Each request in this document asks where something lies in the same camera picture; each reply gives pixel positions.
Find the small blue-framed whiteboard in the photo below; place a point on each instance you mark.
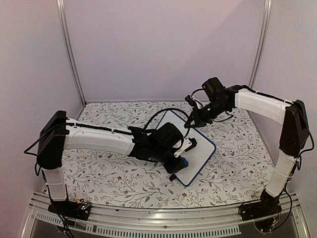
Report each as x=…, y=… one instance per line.
x=196, y=157

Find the front aluminium rail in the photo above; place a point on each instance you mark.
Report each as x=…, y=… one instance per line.
x=119, y=222

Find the left aluminium frame post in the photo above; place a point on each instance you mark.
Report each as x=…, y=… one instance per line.
x=69, y=51

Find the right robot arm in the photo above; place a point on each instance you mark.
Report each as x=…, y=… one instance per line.
x=295, y=137

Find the aluminium frame post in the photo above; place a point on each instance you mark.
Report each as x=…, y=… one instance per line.
x=69, y=51
x=261, y=42

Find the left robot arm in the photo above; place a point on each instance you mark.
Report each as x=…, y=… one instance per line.
x=62, y=133

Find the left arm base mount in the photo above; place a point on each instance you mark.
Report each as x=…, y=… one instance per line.
x=79, y=209

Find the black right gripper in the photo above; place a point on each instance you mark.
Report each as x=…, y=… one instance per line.
x=197, y=123

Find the right aluminium frame post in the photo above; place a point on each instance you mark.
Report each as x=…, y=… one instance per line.
x=261, y=42

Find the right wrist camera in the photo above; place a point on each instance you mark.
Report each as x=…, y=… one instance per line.
x=193, y=102

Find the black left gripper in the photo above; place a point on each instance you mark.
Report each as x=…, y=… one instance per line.
x=173, y=168

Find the floral patterned table mat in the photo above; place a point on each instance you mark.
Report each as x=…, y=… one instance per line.
x=238, y=171

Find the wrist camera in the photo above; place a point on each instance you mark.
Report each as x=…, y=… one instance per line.
x=193, y=102
x=185, y=146

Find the blue whiteboard eraser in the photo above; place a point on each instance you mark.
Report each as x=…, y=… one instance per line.
x=184, y=163

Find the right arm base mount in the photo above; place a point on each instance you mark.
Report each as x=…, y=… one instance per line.
x=266, y=206

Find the wire whiteboard stand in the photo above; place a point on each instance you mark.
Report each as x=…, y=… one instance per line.
x=172, y=177

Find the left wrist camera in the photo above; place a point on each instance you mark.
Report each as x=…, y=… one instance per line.
x=185, y=146

